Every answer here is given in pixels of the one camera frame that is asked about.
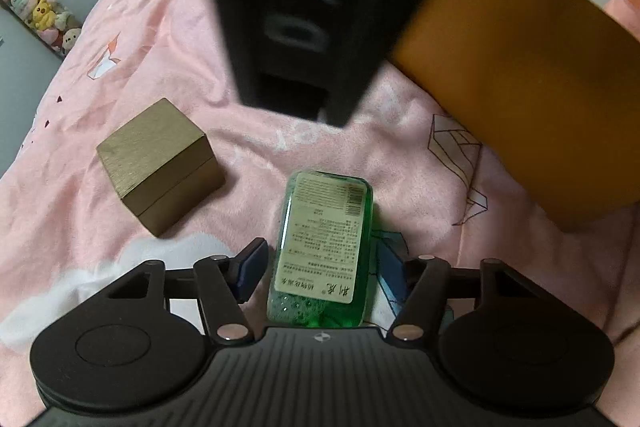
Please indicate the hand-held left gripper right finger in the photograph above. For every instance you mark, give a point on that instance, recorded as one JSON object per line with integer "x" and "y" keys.
{"x": 425, "y": 287}

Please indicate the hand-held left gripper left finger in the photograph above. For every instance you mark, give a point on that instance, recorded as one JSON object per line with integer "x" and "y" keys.
{"x": 250, "y": 269}

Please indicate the green bottle with white label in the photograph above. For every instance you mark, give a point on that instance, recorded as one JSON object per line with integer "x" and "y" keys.
{"x": 320, "y": 247}

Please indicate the orange box with white inside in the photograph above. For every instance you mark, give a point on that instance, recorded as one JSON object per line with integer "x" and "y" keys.
{"x": 540, "y": 72}

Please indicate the gold cube box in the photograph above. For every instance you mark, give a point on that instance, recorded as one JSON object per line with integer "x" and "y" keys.
{"x": 160, "y": 162}

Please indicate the pink printed blanket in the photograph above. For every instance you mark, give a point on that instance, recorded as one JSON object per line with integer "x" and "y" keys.
{"x": 165, "y": 32}

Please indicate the shelf of plush toys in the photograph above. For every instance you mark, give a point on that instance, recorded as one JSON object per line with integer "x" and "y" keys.
{"x": 40, "y": 12}

